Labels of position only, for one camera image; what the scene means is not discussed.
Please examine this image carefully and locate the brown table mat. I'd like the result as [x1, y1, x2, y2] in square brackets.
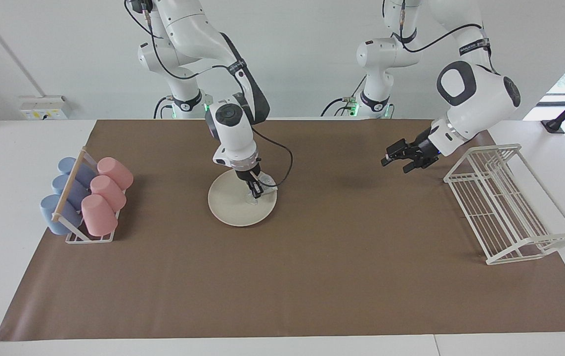
[0, 118, 565, 342]

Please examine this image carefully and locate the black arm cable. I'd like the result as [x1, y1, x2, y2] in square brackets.
[384, 0, 498, 75]
[124, 0, 294, 189]

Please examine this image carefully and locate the white wire dish rack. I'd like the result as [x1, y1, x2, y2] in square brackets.
[443, 143, 565, 266]

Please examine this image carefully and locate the cup rack with wooden bar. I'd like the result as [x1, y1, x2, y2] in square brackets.
[51, 146, 128, 244]

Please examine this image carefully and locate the blue plastic cup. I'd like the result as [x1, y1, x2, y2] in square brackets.
[57, 157, 96, 186]
[40, 194, 83, 236]
[51, 174, 90, 211]

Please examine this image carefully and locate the cream round plate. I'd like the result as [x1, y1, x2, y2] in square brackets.
[207, 168, 278, 228]

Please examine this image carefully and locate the black base cable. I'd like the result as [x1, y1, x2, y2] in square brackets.
[153, 96, 174, 120]
[320, 96, 362, 118]

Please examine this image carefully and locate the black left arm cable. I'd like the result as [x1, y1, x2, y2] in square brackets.
[384, 0, 498, 75]

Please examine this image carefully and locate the pink plastic cup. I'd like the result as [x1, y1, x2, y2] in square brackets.
[81, 193, 119, 237]
[96, 157, 134, 191]
[89, 175, 128, 213]

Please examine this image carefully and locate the white wall socket box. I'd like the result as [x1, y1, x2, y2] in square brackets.
[19, 95, 72, 121]

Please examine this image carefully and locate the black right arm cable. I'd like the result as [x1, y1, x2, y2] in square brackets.
[124, 0, 294, 189]

